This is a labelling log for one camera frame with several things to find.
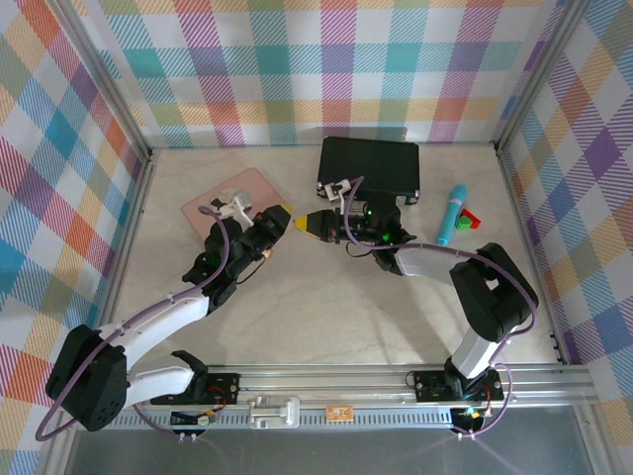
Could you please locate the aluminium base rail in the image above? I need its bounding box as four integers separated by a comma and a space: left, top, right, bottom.
53, 365, 594, 408

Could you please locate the pink tin box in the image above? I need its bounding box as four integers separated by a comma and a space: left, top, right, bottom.
181, 167, 286, 238

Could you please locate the blue toy microphone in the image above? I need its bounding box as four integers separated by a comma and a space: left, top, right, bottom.
435, 185, 469, 246

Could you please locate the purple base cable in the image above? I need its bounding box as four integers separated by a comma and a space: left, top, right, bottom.
457, 363, 516, 440
133, 403, 199, 437

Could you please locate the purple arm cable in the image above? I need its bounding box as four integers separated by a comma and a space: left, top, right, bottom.
37, 207, 233, 441
344, 176, 539, 367

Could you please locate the aluminium frame post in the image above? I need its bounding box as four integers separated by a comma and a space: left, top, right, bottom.
51, 0, 155, 160
493, 0, 592, 155

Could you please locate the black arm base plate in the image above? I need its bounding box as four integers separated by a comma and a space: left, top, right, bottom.
187, 371, 242, 407
412, 369, 505, 403

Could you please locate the black hard case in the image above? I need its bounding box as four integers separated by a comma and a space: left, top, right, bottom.
316, 137, 420, 205

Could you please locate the perforated metal strip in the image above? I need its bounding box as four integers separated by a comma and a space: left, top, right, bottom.
113, 413, 459, 429

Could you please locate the silver metal latch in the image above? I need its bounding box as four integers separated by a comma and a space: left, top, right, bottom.
248, 394, 302, 429

